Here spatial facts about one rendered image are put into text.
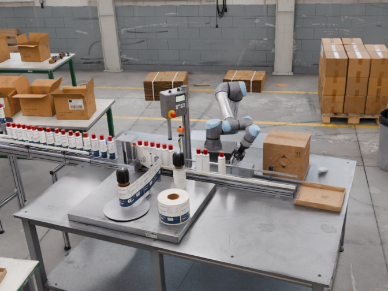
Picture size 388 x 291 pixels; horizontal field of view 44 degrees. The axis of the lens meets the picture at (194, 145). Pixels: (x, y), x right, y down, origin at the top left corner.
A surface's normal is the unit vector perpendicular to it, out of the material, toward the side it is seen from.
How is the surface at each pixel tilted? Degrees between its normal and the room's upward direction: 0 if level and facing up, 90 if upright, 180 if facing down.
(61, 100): 91
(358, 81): 88
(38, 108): 90
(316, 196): 0
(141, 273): 2
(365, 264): 0
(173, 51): 90
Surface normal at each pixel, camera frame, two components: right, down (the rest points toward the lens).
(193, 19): -0.20, 0.43
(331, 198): -0.04, -0.90
